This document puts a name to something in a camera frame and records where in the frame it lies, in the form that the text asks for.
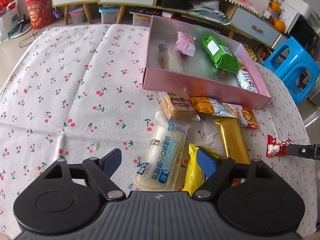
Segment yellow cookie packet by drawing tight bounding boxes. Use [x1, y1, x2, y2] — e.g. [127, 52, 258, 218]
[182, 144, 222, 196]

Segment gold bar packet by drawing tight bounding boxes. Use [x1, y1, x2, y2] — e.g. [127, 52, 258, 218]
[214, 117, 251, 164]

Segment red candy packet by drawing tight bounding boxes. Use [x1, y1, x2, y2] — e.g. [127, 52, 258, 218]
[266, 134, 293, 158]

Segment white bread packet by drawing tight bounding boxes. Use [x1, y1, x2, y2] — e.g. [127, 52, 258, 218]
[133, 122, 189, 191]

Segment lotus root chip packet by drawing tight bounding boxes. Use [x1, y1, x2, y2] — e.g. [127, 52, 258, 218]
[223, 103, 259, 129]

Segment orange silver snack packet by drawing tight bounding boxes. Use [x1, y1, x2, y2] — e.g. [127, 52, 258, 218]
[190, 96, 236, 118]

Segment brown cracker packet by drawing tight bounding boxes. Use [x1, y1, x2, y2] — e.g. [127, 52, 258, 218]
[159, 92, 201, 121]

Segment white cookie roll packet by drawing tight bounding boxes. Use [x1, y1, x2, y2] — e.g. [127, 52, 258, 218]
[236, 58, 258, 93]

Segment green snack packet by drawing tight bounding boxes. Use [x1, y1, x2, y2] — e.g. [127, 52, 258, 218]
[202, 36, 240, 74]

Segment clear rice cracker packet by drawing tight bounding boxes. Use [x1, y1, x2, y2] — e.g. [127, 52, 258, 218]
[158, 43, 184, 73]

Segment pink snack packet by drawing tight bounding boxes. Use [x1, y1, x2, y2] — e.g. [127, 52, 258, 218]
[174, 31, 196, 57]

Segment cherry print tablecloth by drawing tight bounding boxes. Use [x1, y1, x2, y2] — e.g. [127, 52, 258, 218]
[1, 24, 318, 239]

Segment blue plastic stool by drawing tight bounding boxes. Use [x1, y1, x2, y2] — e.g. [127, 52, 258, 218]
[263, 37, 319, 105]

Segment pink cardboard box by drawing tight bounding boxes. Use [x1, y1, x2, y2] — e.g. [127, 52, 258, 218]
[143, 16, 271, 109]

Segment yellow egg tray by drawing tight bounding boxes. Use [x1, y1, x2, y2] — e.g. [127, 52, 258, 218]
[241, 42, 257, 62]

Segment black microwave oven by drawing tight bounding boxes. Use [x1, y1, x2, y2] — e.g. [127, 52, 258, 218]
[286, 14, 319, 53]

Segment orange fruit decoration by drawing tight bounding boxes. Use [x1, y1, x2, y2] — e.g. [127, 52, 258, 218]
[263, 0, 286, 33]

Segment clear bin blue lid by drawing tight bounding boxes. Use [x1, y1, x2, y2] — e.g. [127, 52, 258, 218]
[99, 5, 120, 24]

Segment red gift bag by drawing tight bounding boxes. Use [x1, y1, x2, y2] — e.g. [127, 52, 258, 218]
[25, 0, 56, 30]

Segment white shopping bag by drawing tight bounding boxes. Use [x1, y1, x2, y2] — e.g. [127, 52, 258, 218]
[0, 0, 19, 43]

